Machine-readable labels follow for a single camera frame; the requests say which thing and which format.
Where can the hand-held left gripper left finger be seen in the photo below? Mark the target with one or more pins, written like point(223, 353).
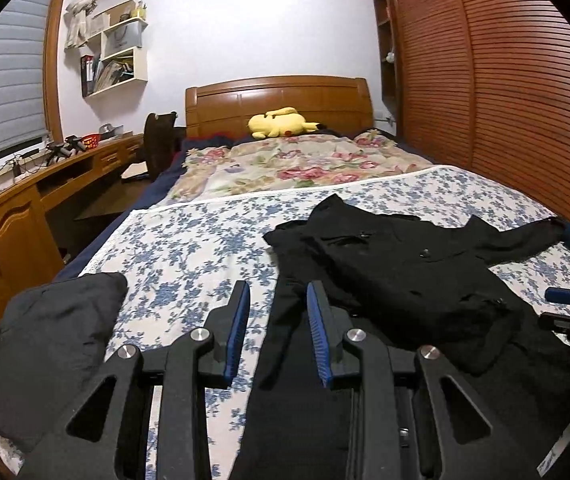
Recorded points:
point(237, 330)

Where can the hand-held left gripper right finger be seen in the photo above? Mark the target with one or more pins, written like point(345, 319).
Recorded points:
point(317, 330)

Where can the black coat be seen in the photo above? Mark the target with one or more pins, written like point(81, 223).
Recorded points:
point(415, 270)

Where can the blue floral white bed sheet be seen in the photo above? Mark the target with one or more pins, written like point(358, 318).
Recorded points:
point(190, 250)

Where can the pink floral quilt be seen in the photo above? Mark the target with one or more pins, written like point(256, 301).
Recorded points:
point(290, 170)

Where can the dark grey folded garment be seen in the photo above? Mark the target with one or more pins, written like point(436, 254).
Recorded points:
point(50, 330)

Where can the dark brown chair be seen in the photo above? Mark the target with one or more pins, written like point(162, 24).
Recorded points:
point(160, 142)

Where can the yellow plush toy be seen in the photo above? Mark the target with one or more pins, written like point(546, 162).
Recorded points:
point(275, 122)

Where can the wooden slatted wardrobe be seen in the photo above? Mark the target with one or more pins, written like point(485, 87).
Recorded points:
point(490, 85)

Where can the silver bowl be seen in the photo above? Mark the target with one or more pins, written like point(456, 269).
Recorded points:
point(107, 130)

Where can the red basket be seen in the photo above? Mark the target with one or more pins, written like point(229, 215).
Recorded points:
point(90, 141)

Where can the wooden bed headboard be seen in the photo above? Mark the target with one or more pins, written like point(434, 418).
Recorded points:
point(275, 92)

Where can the wooden desk with cabinets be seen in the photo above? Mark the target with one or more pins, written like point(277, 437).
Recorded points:
point(10, 230)

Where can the black tool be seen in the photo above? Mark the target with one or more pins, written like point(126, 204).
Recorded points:
point(65, 150)

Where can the small white object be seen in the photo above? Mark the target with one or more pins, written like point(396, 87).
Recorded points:
point(390, 56)

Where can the row of books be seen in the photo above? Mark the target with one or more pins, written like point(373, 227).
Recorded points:
point(97, 72)

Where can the grey paper bag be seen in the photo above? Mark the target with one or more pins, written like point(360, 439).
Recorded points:
point(122, 40)

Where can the white tied curtain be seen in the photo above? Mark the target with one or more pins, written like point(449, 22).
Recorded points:
point(82, 7)

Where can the white wall shelf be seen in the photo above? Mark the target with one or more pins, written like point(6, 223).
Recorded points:
point(137, 67)

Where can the wooden window frame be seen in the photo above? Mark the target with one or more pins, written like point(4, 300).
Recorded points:
point(54, 60)

